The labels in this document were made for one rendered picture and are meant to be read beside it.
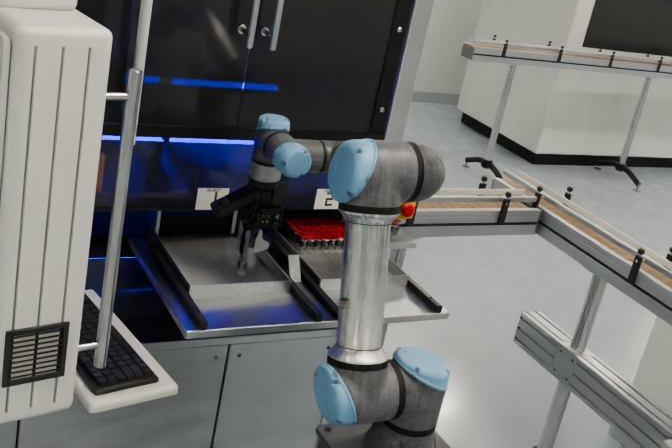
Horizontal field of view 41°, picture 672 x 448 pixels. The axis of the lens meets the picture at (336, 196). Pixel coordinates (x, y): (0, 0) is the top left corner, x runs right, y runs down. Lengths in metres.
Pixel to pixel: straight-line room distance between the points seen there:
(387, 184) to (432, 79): 6.67
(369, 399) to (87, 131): 0.70
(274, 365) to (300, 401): 0.18
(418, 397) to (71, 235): 0.71
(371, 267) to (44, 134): 0.61
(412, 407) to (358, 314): 0.22
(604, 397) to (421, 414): 1.29
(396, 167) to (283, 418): 1.34
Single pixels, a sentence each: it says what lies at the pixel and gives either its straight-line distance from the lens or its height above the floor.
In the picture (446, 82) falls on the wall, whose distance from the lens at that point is 8.38.
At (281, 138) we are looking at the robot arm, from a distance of 2.03.
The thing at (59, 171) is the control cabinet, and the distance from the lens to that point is 1.61.
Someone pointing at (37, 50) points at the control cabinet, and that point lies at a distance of 1.53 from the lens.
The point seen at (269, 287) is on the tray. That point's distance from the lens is 2.21.
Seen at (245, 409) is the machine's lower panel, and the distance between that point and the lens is 2.74.
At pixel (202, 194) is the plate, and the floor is 1.03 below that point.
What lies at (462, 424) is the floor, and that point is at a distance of 3.58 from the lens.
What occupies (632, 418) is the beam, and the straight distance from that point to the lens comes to 2.95.
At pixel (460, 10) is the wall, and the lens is 8.26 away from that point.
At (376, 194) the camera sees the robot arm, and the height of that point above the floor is 1.34.
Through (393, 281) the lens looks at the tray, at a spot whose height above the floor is 0.90.
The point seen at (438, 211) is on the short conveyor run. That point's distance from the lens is 2.85.
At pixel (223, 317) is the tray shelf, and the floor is 0.88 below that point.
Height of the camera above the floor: 1.88
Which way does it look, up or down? 20 degrees down
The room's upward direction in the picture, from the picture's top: 12 degrees clockwise
